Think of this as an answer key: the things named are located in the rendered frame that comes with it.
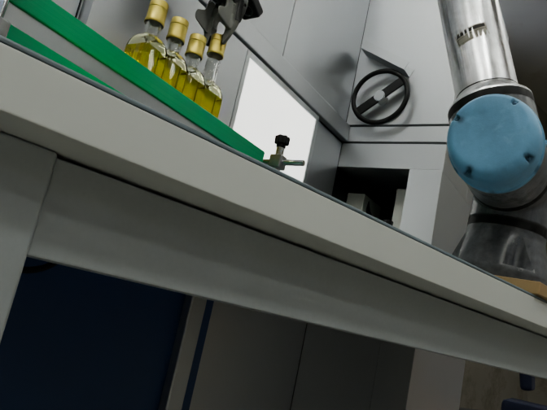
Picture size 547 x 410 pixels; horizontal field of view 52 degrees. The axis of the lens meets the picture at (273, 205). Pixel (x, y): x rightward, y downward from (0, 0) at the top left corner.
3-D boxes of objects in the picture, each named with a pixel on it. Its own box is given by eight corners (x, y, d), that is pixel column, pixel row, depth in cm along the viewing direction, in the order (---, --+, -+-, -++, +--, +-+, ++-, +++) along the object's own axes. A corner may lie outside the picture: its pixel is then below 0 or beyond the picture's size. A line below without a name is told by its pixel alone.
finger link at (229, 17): (207, 32, 111) (213, -8, 114) (225, 46, 116) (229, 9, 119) (220, 28, 110) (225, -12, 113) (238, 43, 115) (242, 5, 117)
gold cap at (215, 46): (213, 61, 119) (217, 42, 120) (226, 59, 117) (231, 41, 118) (203, 52, 116) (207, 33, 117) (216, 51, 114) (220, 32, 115)
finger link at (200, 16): (182, 32, 115) (199, -7, 116) (200, 48, 120) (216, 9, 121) (194, 33, 114) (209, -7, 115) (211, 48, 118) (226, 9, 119)
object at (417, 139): (398, 218, 259) (427, 44, 278) (483, 224, 239) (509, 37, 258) (337, 166, 202) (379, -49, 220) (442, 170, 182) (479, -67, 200)
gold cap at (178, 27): (172, 46, 108) (178, 26, 109) (187, 45, 107) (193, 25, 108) (161, 37, 105) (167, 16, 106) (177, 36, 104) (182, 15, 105)
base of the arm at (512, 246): (563, 306, 85) (575, 243, 87) (526, 284, 75) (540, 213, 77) (470, 290, 96) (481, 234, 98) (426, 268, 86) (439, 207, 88)
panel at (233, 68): (290, 217, 176) (311, 117, 183) (298, 218, 174) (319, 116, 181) (56, 85, 102) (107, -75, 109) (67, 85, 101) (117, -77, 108)
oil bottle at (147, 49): (119, 154, 100) (150, 45, 105) (142, 154, 97) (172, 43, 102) (95, 141, 96) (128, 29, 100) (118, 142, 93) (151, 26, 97)
